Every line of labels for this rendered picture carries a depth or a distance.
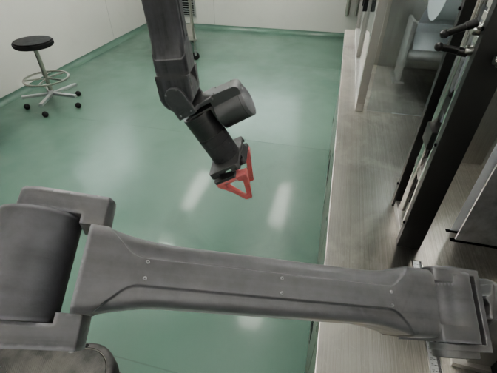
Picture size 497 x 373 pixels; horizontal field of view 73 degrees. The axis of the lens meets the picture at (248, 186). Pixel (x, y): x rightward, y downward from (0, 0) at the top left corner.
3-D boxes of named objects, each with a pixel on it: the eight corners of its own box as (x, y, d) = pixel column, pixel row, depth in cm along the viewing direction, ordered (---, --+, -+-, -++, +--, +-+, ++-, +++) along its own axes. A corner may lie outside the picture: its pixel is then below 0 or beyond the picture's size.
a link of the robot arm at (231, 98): (172, 75, 63) (160, 94, 56) (225, 44, 59) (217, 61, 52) (208, 126, 69) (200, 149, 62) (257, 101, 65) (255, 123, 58)
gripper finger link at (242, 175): (264, 177, 73) (242, 145, 68) (263, 199, 67) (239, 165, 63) (237, 189, 75) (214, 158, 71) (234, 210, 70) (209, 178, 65)
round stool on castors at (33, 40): (54, 92, 367) (31, 30, 328) (97, 96, 357) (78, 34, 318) (15, 114, 326) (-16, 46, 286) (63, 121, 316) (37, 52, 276)
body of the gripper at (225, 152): (246, 141, 71) (228, 113, 67) (242, 170, 63) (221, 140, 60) (220, 153, 74) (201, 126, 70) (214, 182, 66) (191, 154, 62)
